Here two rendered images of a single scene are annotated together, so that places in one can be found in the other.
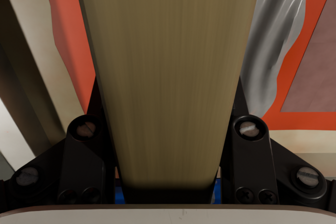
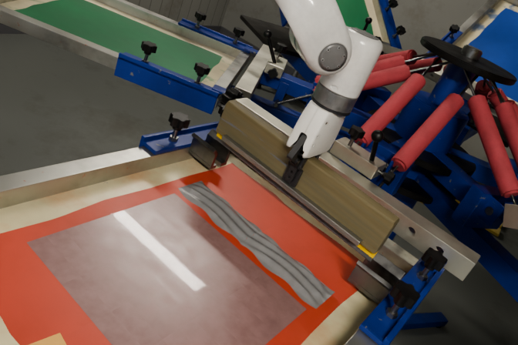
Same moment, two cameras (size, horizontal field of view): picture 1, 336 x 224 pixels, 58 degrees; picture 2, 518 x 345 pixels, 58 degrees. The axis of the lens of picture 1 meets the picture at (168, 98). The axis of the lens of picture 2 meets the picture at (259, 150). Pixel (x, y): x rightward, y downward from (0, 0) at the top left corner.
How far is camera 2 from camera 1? 0.84 m
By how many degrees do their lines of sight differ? 52
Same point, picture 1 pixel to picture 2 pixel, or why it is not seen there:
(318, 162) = (122, 171)
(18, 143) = not seen: hidden behind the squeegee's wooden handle
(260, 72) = (209, 205)
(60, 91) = (257, 177)
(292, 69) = (197, 211)
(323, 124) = (144, 193)
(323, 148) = (119, 181)
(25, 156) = not seen: hidden behind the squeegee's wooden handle
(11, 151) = not seen: hidden behind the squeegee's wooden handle
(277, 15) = (233, 222)
